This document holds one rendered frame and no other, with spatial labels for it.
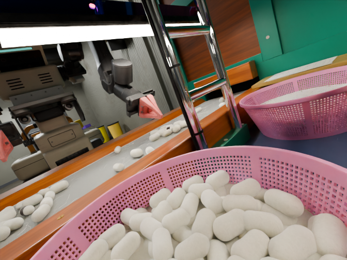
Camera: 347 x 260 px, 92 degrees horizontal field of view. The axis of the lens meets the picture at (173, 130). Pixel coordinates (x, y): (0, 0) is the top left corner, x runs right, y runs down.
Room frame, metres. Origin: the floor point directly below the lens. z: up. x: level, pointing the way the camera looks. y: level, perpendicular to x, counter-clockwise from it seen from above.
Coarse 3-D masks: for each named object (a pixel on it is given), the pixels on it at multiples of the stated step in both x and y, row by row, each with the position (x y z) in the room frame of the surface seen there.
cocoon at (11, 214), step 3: (9, 210) 0.32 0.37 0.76; (12, 210) 0.33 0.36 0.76; (6, 213) 0.32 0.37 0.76; (9, 213) 0.32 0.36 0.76; (12, 213) 0.32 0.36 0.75; (15, 213) 0.33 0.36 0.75; (3, 216) 0.31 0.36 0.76; (6, 216) 0.31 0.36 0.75; (9, 216) 0.31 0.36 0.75; (12, 216) 0.32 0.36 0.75; (0, 219) 0.30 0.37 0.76; (3, 219) 0.30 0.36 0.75; (6, 219) 0.31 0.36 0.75
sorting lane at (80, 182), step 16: (208, 112) 0.62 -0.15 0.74; (128, 144) 0.60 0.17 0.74; (144, 144) 0.51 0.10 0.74; (160, 144) 0.44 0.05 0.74; (112, 160) 0.47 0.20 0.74; (128, 160) 0.41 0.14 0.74; (80, 176) 0.44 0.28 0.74; (96, 176) 0.38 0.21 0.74; (112, 176) 0.34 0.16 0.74; (64, 192) 0.36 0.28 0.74; (80, 192) 0.32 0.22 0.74; (16, 208) 0.38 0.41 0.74; (32, 224) 0.26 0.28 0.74
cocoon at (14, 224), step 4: (8, 220) 0.27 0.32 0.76; (12, 220) 0.27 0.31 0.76; (16, 220) 0.27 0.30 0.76; (20, 220) 0.27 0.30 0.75; (4, 224) 0.27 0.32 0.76; (8, 224) 0.26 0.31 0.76; (12, 224) 0.26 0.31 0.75; (16, 224) 0.26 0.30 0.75; (20, 224) 0.27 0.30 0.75; (12, 228) 0.26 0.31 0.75; (16, 228) 0.26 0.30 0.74
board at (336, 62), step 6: (336, 60) 0.46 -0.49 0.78; (342, 60) 0.43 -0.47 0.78; (324, 66) 0.45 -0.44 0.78; (330, 66) 0.44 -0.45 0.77; (336, 66) 0.43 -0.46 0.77; (300, 72) 0.50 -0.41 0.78; (306, 72) 0.48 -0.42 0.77; (312, 72) 0.47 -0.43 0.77; (264, 78) 0.66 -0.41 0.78; (282, 78) 0.53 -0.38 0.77; (288, 78) 0.51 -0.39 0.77; (258, 84) 0.58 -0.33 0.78; (264, 84) 0.57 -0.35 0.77; (270, 84) 0.56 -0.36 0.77
